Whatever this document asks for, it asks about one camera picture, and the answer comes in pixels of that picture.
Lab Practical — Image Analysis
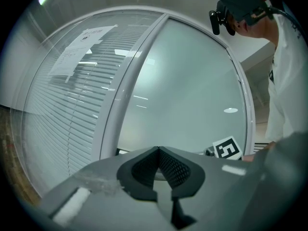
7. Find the person's white shirt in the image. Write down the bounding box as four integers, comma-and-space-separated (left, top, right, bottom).
264, 11, 308, 144

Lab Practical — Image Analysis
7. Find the black head camera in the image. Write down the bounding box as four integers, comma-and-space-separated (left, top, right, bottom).
208, 9, 221, 36

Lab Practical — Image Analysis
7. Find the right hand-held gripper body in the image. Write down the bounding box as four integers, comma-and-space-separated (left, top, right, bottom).
203, 135, 243, 161

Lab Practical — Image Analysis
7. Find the white paper notice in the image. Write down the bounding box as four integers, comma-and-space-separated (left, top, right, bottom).
47, 24, 119, 83

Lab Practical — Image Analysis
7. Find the black headset mount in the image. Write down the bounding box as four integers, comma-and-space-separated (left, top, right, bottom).
216, 0, 238, 36

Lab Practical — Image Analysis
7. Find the glass partition with blinds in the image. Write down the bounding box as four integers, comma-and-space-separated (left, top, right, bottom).
21, 10, 167, 196

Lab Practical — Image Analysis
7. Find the person's right forearm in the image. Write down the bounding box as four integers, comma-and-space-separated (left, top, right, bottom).
241, 141, 277, 163

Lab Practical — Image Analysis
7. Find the black screen cable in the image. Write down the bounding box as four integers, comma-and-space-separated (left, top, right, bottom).
270, 5, 304, 39

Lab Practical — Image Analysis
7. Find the person's head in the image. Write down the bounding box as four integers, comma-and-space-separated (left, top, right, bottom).
226, 11, 279, 44

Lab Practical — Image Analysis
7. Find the frosted glass door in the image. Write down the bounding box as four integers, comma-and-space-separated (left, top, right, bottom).
117, 17, 248, 156

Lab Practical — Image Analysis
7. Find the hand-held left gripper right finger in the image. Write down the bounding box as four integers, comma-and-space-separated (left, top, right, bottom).
159, 146, 265, 231

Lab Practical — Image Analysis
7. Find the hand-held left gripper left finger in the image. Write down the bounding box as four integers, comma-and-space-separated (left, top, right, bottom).
39, 146, 174, 231

